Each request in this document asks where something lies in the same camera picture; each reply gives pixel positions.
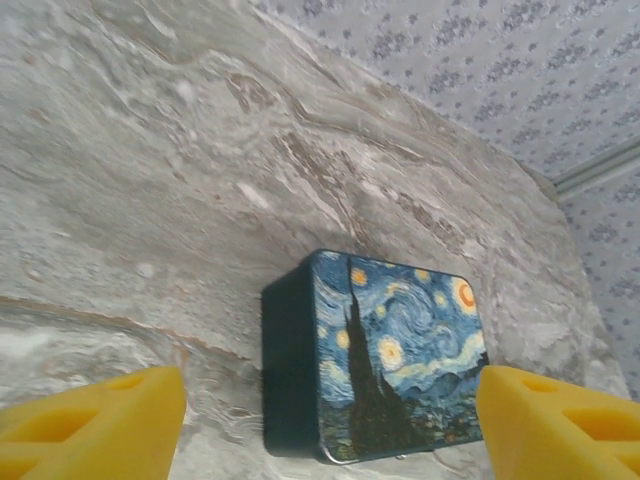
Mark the aluminium frame corner post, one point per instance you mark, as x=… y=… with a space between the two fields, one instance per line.
x=600 y=167

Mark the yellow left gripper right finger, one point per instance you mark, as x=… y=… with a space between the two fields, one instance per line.
x=550 y=440

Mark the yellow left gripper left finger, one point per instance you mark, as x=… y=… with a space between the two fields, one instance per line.
x=100 y=430

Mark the starry night print tin box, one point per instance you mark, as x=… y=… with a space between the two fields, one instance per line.
x=400 y=340

